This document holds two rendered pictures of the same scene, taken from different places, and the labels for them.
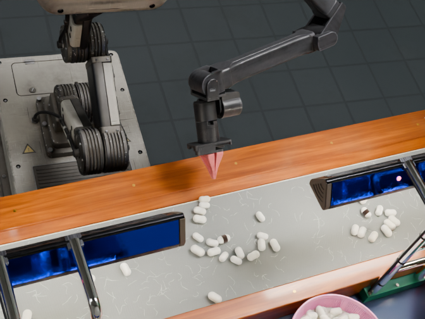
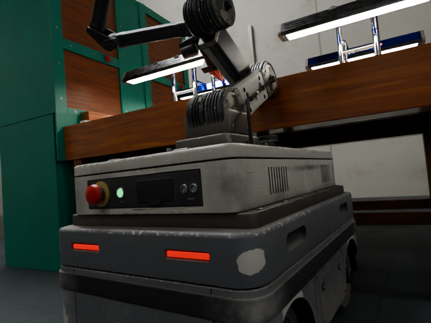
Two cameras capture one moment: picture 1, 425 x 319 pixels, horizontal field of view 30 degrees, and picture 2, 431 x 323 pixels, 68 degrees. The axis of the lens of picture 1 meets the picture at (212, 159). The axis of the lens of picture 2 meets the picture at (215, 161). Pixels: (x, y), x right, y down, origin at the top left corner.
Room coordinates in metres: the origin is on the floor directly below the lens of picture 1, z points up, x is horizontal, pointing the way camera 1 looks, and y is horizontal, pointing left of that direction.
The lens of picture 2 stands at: (1.75, 1.23, 0.42)
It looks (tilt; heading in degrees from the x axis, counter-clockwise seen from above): 3 degrees up; 248
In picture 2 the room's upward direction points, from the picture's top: 5 degrees counter-clockwise
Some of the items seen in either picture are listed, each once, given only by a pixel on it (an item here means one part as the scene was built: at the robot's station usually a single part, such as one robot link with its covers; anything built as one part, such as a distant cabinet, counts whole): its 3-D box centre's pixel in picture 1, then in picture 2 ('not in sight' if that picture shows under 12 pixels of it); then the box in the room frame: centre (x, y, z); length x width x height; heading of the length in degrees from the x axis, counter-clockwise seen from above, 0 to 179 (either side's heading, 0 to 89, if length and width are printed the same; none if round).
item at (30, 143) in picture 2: not in sight; (118, 186); (1.55, -1.26, 0.42); 1.36 x 0.55 x 0.84; 40
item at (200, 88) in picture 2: not in sight; (213, 86); (0.88, -0.86, 1.08); 0.62 x 0.08 x 0.07; 130
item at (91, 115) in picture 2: not in sight; (105, 120); (1.64, -0.79, 0.83); 0.30 x 0.06 x 0.07; 40
